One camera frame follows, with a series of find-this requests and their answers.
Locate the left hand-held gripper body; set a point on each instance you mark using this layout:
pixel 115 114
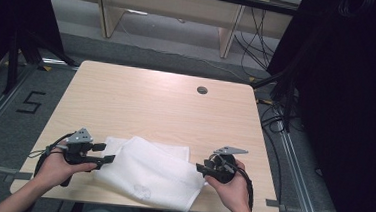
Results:
pixel 78 150

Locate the white cloth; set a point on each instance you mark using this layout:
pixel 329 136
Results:
pixel 151 173

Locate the person's left hand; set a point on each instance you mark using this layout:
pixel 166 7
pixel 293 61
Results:
pixel 54 170

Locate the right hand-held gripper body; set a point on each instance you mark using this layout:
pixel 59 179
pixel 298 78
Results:
pixel 223 167

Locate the person's right hand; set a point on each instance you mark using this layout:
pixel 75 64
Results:
pixel 233 192

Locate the black metal stand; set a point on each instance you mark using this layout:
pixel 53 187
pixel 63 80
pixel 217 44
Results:
pixel 288 93

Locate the black tripod stand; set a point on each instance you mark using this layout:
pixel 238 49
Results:
pixel 13 60

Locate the black tape floor mark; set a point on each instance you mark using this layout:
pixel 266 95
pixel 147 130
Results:
pixel 31 102

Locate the light wooden desk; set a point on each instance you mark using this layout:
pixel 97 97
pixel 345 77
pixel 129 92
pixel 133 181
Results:
pixel 169 4

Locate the black curtain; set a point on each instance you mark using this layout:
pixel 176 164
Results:
pixel 350 97
pixel 12 13

